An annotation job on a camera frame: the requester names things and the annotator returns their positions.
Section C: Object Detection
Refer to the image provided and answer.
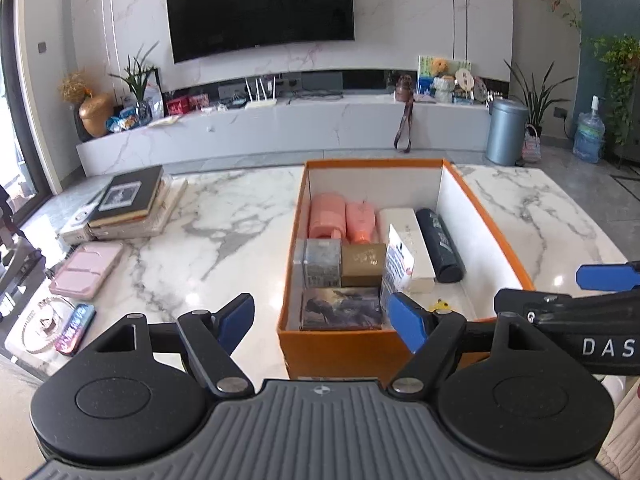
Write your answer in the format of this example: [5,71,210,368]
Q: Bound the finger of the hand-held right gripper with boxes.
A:
[494,287,640,317]
[575,261,640,292]

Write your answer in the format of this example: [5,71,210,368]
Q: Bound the green pothos plant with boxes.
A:
[590,35,640,147]

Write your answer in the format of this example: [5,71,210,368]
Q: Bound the leafy plant in glass vase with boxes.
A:
[110,42,161,124]

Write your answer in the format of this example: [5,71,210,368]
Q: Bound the grey pedal bin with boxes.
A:
[487,98,530,166]

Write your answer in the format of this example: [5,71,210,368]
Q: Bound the cream oblong case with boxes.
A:
[377,206,435,294]

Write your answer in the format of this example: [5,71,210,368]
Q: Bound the black media box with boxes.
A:
[301,72,344,92]

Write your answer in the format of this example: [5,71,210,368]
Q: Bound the white round hand fan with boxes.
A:
[452,69,475,104]

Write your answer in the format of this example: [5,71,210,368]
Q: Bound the water jug with pump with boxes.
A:
[572,95,607,164]

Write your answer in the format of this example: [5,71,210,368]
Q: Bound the pink tablet case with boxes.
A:
[48,242,125,301]

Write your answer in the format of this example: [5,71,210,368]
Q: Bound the dark window frame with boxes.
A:
[0,0,63,203]

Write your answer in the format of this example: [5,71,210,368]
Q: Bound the pink woven basket bag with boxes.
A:
[522,125,544,164]

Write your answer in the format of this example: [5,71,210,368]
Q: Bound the white blue printed packet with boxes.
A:
[379,224,417,309]

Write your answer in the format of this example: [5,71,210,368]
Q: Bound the white ceramic pot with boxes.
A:
[432,76,455,104]

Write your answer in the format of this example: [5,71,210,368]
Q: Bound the dark shampoo bottle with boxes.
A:
[416,208,466,284]

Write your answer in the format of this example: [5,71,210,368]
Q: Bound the dried flowers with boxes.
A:
[59,71,94,104]

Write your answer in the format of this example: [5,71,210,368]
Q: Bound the blue snack packet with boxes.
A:
[106,115,141,134]

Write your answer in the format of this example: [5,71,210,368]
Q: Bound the clear plastic box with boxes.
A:
[294,238,343,289]

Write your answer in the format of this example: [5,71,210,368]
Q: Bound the black book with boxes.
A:
[87,165,165,229]

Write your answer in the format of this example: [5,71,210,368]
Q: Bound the orange cardboard box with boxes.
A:
[277,158,536,380]

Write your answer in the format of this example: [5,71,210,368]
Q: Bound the beige ribbed cloth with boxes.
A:
[597,376,640,480]

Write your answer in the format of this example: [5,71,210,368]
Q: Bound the brown leather case with strap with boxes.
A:
[393,75,416,154]

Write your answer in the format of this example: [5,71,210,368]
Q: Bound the black television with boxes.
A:
[165,0,357,65]

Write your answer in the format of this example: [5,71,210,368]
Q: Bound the potted snake plant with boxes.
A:
[504,60,577,137]

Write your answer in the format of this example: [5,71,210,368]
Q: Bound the gold vase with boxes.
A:
[79,92,117,139]

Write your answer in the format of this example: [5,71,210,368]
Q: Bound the marble television console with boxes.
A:
[76,67,502,179]

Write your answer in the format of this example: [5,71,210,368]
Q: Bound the illustrated card box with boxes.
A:
[300,287,384,332]

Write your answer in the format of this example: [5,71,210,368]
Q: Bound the pink pump bottle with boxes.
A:
[345,201,380,246]

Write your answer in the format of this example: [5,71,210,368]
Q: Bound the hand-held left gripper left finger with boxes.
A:
[75,292,257,397]

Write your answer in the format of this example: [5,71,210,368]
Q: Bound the painted canvas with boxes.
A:
[417,55,474,101]

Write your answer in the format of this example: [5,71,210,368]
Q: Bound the pink cylindrical container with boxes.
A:
[308,192,347,241]

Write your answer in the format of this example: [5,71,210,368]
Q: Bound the gold brown box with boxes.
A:
[341,242,388,289]

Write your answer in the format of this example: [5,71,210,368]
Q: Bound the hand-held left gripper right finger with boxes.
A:
[386,291,572,396]

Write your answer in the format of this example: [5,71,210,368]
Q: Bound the black metal frame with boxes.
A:
[0,185,49,319]

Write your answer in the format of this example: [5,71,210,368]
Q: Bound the white router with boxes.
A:
[244,76,279,110]

